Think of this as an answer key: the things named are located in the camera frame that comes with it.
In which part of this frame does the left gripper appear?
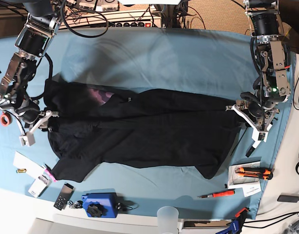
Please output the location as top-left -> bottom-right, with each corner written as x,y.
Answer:
225,102 -> 280,132

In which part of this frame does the blue plastic box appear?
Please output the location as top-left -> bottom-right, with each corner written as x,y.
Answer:
81,193 -> 118,218

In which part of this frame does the black t-shirt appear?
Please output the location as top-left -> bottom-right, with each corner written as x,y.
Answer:
43,78 -> 243,182

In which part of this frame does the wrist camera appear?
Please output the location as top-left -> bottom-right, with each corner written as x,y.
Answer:
252,129 -> 268,142
19,132 -> 36,147

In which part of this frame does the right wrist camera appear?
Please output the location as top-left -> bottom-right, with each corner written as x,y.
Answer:
19,132 -> 36,147

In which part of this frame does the orange utility knife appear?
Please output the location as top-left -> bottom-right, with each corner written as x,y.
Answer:
235,167 -> 273,180

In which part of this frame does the frosted plastic cup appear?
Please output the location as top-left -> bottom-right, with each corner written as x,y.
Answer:
157,206 -> 179,234

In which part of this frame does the white marker pen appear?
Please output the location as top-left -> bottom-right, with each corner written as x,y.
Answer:
245,141 -> 260,157

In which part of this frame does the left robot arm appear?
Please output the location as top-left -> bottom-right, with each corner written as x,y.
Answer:
231,0 -> 291,134

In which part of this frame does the black remote control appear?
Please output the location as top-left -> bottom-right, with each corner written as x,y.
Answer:
54,183 -> 74,211

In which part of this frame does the red tape roll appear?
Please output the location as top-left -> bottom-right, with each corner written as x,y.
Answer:
0,113 -> 12,127

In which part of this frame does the orange screwdriver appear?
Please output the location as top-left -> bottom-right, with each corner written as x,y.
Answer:
198,190 -> 235,198

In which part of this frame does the white paper sheet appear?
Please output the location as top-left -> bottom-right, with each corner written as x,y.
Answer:
13,152 -> 45,178

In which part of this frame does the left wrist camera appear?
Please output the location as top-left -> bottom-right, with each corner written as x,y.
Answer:
252,129 -> 268,142

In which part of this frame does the white card box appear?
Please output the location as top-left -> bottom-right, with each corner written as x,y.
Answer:
28,175 -> 51,198

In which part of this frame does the power strip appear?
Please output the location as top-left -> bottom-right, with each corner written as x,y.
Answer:
90,21 -> 157,28

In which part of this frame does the white business card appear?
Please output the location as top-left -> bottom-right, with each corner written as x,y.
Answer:
243,183 -> 261,197

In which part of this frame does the blue table cloth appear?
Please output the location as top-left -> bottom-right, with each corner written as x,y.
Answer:
0,27 -> 298,220

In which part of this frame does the brass battery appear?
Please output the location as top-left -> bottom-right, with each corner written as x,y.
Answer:
16,169 -> 27,174

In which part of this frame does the pink marker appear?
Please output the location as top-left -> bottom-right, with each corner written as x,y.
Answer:
44,164 -> 57,182

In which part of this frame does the blue orange clamp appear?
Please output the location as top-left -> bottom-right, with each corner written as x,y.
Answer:
216,207 -> 249,234

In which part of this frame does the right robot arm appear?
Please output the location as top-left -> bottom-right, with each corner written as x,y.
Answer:
0,0 -> 65,145

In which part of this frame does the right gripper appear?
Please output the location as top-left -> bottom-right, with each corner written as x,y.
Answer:
19,110 -> 59,138

